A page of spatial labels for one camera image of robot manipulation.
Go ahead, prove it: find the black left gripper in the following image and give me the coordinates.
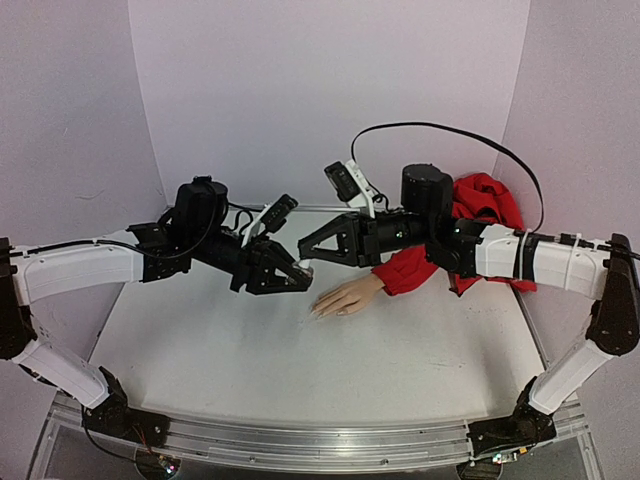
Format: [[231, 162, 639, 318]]
[[192, 226, 315, 295]]

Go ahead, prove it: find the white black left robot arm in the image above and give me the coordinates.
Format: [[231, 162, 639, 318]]
[[1, 176, 312, 437]]

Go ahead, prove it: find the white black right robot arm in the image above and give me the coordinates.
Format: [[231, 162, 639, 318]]
[[298, 161, 639, 418]]

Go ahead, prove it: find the mannequin hand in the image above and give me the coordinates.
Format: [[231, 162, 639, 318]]
[[311, 274, 384, 317]]

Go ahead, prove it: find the red dress cloth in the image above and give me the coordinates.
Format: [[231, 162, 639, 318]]
[[371, 173, 524, 296]]

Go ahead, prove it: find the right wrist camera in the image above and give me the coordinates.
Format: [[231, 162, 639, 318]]
[[324, 160, 376, 218]]

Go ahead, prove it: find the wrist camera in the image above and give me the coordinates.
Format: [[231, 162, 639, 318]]
[[240, 194, 299, 247], [324, 160, 376, 218]]

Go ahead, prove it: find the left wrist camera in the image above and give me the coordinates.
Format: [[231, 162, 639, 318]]
[[240, 194, 299, 247]]

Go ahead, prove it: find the aluminium table edge rail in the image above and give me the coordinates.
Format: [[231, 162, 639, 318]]
[[230, 202, 357, 213]]

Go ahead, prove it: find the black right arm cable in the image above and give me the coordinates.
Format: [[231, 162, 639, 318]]
[[349, 122, 546, 232]]

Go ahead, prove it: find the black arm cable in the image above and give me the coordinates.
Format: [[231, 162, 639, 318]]
[[349, 122, 546, 232], [0, 239, 146, 261]]

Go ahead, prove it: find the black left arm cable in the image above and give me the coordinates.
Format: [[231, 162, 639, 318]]
[[0, 239, 146, 261]]

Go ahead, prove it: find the aluminium front base frame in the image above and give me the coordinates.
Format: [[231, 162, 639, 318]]
[[28, 394, 603, 479]]

